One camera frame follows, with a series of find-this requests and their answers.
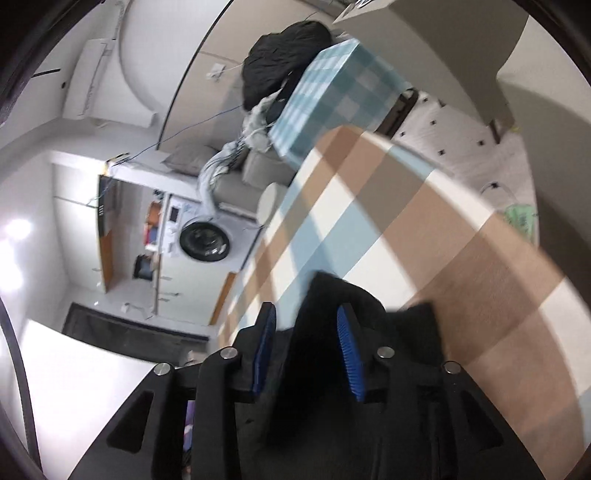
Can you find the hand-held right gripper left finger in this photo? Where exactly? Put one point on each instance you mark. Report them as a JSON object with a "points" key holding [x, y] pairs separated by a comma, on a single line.
{"points": [[264, 350]]}

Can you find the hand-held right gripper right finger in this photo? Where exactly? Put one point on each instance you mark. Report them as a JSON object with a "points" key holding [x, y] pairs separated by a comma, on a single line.
{"points": [[351, 360]]}

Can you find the black knit sweater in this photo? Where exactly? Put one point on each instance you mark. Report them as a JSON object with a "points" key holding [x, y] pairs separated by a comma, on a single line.
{"points": [[314, 332]]}

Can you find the pale crumpled clothes pile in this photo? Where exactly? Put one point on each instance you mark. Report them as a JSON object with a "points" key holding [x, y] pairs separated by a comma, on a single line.
{"points": [[258, 124]]}

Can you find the white kitchen counter cabinet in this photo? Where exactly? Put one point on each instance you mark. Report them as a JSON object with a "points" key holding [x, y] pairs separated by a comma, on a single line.
{"points": [[194, 295]]}

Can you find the purple bag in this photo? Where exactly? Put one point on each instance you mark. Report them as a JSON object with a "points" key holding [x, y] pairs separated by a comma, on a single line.
{"points": [[189, 429]]}

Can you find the white washing machine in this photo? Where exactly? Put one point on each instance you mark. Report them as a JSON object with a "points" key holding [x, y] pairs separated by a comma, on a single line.
{"points": [[203, 240]]}

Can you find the black rice cooker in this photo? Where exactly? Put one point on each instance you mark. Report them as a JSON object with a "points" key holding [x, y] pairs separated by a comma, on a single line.
{"points": [[143, 267]]}

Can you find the white round container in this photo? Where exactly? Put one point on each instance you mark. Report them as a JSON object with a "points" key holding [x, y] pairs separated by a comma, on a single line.
{"points": [[272, 203]]}

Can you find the checked brown blue tablecloth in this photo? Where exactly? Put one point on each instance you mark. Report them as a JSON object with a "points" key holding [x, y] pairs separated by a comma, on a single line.
{"points": [[415, 207]]}

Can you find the grey sofa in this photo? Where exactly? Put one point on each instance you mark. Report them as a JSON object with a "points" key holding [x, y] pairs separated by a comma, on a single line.
{"points": [[258, 177]]}

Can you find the copper pot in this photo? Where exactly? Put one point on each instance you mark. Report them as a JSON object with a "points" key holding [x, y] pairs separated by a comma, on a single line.
{"points": [[154, 212]]}

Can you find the white garment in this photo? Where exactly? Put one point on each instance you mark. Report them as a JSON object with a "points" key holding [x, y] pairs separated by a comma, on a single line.
{"points": [[214, 175]]}

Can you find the grey sofa cushion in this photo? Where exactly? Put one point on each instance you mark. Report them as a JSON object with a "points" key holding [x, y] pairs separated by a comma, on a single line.
{"points": [[191, 159]]}

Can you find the green plastic bag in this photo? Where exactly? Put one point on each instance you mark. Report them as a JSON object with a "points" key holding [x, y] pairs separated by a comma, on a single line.
{"points": [[521, 221]]}

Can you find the white upper cabinets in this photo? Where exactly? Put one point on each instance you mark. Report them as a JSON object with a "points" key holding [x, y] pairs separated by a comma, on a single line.
{"points": [[76, 230]]}

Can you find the teal checked box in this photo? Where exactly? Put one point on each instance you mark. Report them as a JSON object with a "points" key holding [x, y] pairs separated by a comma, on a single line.
{"points": [[332, 92]]}

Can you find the black puffy jacket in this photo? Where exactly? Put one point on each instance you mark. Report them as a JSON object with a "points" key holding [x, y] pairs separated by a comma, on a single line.
{"points": [[277, 60]]}

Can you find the white air conditioner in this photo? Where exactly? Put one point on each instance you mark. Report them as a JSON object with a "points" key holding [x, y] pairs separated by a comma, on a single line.
{"points": [[92, 83]]}

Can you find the wall outlet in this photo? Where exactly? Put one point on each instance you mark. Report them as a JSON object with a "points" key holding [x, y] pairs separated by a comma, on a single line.
{"points": [[215, 73]]}

